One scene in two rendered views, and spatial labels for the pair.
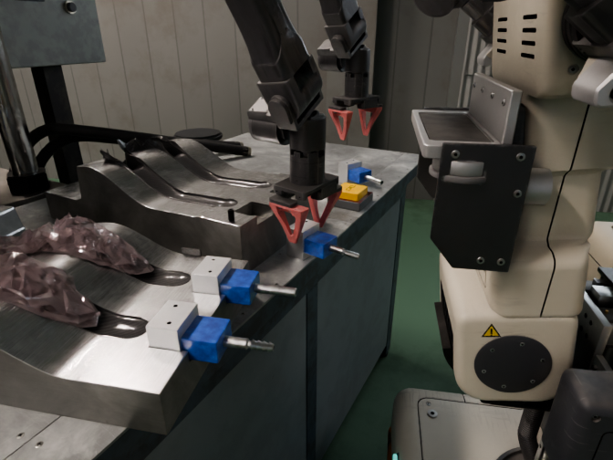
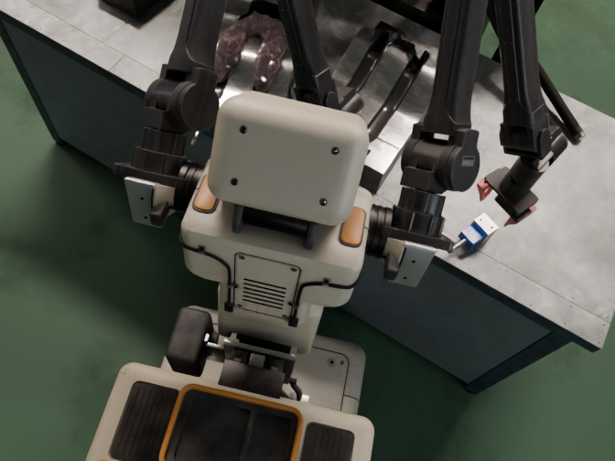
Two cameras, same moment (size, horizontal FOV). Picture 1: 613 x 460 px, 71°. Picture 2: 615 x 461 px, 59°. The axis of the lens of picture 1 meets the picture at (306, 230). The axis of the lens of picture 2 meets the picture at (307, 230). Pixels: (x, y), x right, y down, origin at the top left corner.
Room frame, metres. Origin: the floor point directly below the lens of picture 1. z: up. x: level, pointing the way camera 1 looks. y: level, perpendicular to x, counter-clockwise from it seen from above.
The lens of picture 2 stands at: (0.57, -0.76, 1.94)
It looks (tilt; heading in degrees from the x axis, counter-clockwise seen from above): 61 degrees down; 82
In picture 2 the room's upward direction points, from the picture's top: 12 degrees clockwise
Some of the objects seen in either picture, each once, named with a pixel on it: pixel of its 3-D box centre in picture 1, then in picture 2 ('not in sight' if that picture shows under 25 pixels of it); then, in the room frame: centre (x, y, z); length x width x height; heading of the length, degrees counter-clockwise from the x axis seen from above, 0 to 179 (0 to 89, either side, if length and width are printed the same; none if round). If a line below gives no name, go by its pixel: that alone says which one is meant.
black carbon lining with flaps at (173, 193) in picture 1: (179, 168); (379, 80); (0.81, 0.25, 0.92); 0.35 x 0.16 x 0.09; 61
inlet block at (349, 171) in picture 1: (362, 175); (468, 238); (1.04, -0.14, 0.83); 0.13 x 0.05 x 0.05; 38
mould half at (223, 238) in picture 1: (180, 189); (381, 91); (0.83, 0.26, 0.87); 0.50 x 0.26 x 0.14; 61
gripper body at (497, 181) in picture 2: (356, 88); (516, 184); (1.07, -0.12, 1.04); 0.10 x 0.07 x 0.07; 128
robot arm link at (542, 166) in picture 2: (355, 60); (531, 166); (1.07, -0.11, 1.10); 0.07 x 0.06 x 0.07; 49
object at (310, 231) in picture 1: (325, 245); not in sight; (0.65, -0.03, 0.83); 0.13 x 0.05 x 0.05; 54
